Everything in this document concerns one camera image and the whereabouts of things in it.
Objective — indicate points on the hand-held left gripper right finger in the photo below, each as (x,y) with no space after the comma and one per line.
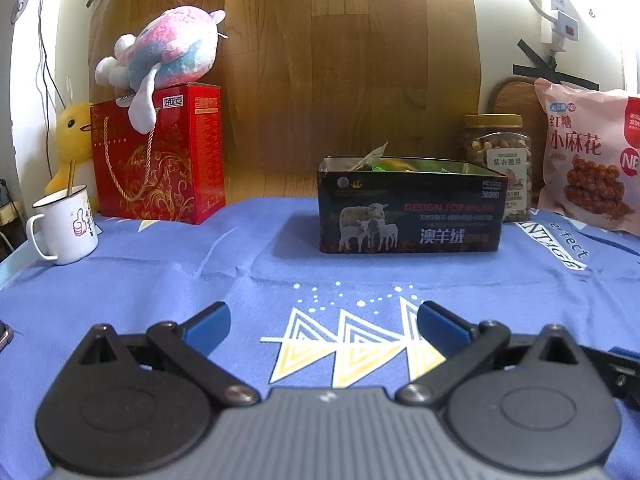
(440,327)

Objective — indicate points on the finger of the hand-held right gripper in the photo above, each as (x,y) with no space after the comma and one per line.
(625,370)

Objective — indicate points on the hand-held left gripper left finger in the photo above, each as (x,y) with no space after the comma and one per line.
(207,327)

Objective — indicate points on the black tin box sheep print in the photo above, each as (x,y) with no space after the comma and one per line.
(410,210)

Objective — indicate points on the green and clear snack bag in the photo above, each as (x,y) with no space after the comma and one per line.
(372,155)

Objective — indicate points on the blue printed tablecloth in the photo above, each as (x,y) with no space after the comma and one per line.
(150,280)

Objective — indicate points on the red gift box gold pattern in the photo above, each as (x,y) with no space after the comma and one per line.
(185,160)

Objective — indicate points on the white enamel mug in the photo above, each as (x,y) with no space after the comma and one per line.
(65,230)

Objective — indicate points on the clear nut jar gold lid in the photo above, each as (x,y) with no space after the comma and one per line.
(492,145)

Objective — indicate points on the dark device edge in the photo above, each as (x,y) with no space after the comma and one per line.
(5,337)

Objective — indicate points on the wooden chopstick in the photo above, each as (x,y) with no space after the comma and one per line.
(70,177)

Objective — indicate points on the pink snack bag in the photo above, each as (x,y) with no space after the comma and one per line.
(585,160)

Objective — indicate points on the yellow duck plush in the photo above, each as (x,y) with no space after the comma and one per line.
(72,130)

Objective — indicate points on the wooden cutting board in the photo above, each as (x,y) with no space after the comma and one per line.
(510,97)

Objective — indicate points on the black tape cross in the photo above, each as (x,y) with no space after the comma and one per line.
(547,67)

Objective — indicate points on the pastel plush toy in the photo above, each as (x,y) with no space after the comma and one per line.
(170,45)

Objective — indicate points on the white power strip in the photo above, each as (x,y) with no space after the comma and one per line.
(562,15)

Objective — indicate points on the round wall hook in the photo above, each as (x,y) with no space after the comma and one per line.
(21,5)

